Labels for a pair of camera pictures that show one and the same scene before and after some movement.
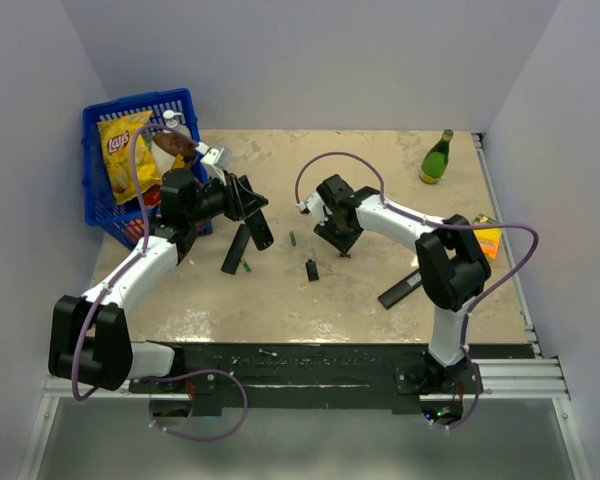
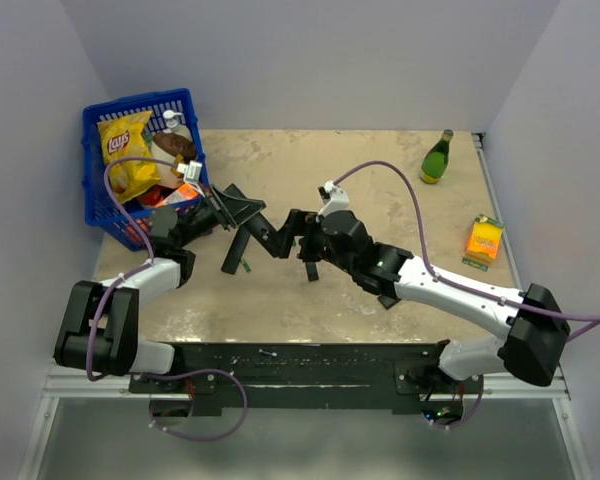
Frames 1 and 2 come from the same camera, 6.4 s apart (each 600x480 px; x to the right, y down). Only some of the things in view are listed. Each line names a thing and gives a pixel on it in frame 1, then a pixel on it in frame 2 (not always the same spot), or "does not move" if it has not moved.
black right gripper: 343,245 → 302,223
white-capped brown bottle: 175,144 does not move
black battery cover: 311,270 does not move
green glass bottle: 436,160 does not move
